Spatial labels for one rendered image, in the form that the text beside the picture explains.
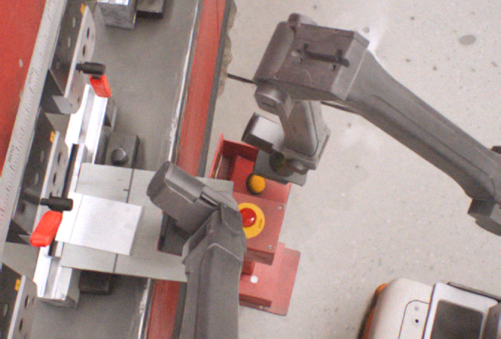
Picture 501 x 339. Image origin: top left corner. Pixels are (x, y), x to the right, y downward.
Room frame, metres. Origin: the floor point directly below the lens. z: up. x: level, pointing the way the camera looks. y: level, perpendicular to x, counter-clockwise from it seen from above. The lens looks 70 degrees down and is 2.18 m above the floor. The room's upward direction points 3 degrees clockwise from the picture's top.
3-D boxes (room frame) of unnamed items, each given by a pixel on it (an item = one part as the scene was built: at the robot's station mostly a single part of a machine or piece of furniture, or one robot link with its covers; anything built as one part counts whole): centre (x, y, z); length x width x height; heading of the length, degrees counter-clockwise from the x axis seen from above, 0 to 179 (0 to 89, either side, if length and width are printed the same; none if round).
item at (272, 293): (0.41, -0.03, 0.06); 0.25 x 0.20 x 0.12; 79
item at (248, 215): (0.37, 0.00, 0.79); 0.04 x 0.04 x 0.04
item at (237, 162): (0.42, 0.00, 0.75); 0.20 x 0.16 x 0.18; 169
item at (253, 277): (0.42, 0.00, 0.13); 0.10 x 0.10 x 0.01; 79
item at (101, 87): (0.46, 0.24, 1.20); 0.04 x 0.02 x 0.10; 86
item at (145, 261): (0.30, 0.16, 1.00); 0.26 x 0.18 x 0.01; 86
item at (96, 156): (0.37, 0.31, 0.92); 0.39 x 0.06 x 0.10; 176
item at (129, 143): (0.35, 0.25, 0.89); 0.30 x 0.05 x 0.03; 176
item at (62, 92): (0.49, 0.30, 1.26); 0.15 x 0.09 x 0.17; 176
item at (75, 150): (0.34, 0.31, 0.98); 0.20 x 0.03 x 0.03; 176
